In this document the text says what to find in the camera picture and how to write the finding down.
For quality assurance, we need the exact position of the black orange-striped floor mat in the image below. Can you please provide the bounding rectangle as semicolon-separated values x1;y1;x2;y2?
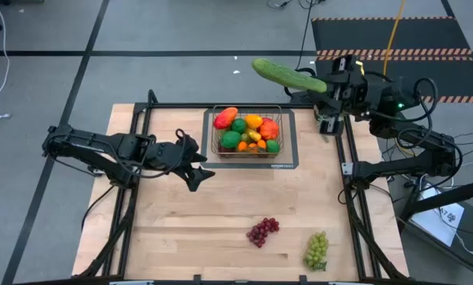
310;16;473;105

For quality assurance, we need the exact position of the green lime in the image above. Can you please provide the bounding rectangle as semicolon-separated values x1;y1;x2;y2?
230;117;248;135

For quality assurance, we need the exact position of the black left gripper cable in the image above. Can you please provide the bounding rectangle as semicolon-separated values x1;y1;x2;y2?
175;128;189;175

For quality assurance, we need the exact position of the gold wire basket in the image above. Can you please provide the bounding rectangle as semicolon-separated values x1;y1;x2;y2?
210;104;285;159

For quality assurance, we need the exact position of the black metal bar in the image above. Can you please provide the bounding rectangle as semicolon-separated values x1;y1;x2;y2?
400;188;473;222

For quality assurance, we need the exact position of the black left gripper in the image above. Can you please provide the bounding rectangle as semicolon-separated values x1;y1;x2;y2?
147;136;217;193

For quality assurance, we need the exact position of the green cucumber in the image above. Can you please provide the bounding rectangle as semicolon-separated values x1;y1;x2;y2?
251;58;328;94

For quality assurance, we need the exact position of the orange tangerine cluster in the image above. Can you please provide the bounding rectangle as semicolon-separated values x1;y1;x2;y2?
236;139;267;154

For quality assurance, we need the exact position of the green grape bunch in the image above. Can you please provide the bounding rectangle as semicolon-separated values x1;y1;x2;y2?
302;230;330;272

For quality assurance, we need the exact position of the black-bordered placemat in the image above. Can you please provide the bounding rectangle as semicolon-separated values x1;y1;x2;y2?
199;108;300;170

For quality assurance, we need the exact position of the white paper sheet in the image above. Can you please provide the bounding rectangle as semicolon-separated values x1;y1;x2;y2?
410;184;465;247

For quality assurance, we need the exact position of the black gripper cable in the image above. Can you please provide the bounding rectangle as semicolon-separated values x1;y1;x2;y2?
394;77;439;124
175;128;189;175

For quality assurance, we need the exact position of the red yellow mango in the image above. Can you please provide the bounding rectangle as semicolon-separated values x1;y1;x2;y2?
213;106;239;131

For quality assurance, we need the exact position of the black floor cable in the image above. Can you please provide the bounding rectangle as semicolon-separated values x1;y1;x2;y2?
283;0;318;97

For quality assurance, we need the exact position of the yellow orange mango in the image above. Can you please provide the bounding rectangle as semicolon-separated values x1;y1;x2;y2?
244;113;264;130

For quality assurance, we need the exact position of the yellow hanging cable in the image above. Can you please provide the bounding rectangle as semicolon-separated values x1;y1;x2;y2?
382;0;407;76

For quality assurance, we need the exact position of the red grape bunch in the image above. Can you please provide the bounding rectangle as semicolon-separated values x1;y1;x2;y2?
246;217;281;249

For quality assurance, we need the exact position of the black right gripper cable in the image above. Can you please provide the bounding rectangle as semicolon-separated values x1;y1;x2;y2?
394;77;439;124

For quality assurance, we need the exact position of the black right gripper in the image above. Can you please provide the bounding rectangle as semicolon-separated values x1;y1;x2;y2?
307;55;370;135

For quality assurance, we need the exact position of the black aluminium table frame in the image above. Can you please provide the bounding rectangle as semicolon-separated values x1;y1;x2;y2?
78;89;410;285

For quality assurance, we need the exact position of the black perforated box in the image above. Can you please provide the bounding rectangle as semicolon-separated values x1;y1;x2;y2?
286;89;320;106

